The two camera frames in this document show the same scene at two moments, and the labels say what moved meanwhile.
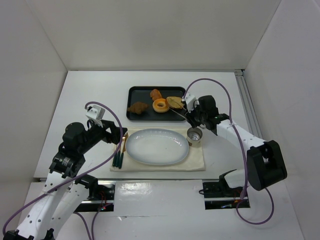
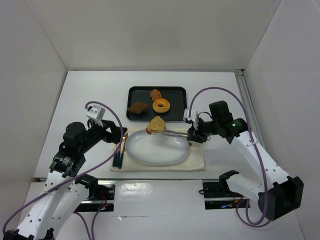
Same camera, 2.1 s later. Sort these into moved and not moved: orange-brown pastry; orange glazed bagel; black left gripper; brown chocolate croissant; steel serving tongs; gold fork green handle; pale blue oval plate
Moved: steel serving tongs
Not moved: pale blue oval plate; orange glazed bagel; orange-brown pastry; brown chocolate croissant; gold fork green handle; black left gripper
